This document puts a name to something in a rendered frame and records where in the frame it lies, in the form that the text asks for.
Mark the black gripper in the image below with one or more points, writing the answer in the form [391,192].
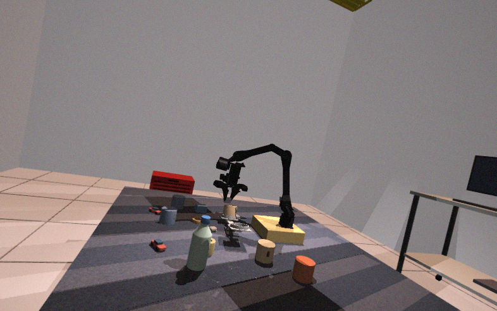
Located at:
[232,183]

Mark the brown cylinder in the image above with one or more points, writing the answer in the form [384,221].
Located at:
[303,269]

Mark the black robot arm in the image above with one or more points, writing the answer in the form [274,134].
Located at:
[287,217]

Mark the grey cylinder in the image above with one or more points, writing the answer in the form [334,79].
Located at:
[178,201]
[168,215]

